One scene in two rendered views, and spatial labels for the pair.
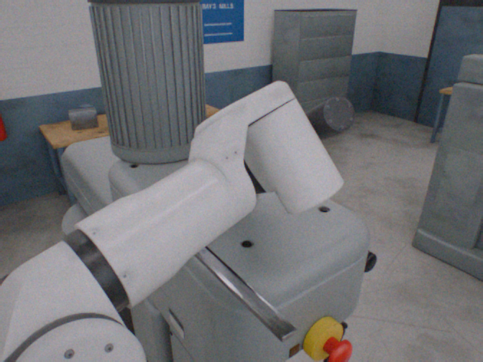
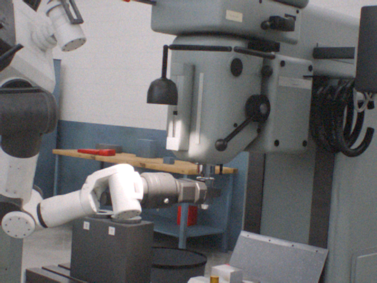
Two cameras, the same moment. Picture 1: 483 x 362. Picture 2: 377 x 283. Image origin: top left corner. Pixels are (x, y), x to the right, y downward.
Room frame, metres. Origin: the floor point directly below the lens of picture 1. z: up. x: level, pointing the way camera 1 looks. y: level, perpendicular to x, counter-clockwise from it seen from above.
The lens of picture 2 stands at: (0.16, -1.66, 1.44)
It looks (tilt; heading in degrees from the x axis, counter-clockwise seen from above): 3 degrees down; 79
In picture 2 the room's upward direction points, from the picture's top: 4 degrees clockwise
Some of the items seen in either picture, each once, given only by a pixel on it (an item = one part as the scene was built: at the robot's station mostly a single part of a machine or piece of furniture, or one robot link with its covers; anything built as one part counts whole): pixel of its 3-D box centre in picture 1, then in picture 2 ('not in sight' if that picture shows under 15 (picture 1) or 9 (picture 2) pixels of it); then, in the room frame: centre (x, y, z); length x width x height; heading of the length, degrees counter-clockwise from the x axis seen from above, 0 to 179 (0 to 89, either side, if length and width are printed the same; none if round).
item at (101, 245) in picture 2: not in sight; (111, 247); (0.33, 0.34, 1.01); 0.22 x 0.12 x 0.20; 134
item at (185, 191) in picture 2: not in sight; (173, 191); (0.45, -0.01, 1.23); 0.13 x 0.12 x 0.10; 111
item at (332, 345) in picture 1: (336, 350); not in sight; (0.33, -0.12, 1.76); 0.04 x 0.03 x 0.04; 126
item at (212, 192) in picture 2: not in sight; (210, 192); (0.55, -0.01, 1.23); 0.06 x 0.02 x 0.03; 21
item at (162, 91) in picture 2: not in sight; (162, 91); (0.39, -0.12, 1.48); 0.07 x 0.07 x 0.06
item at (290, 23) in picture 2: not in sight; (275, 24); (0.67, -0.05, 1.66); 0.12 x 0.04 x 0.04; 36
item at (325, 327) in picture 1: (323, 338); not in sight; (0.35, -0.11, 1.76); 0.06 x 0.02 x 0.06; 126
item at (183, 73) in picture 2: not in sight; (180, 106); (0.45, -0.04, 1.44); 0.04 x 0.04 x 0.21; 36
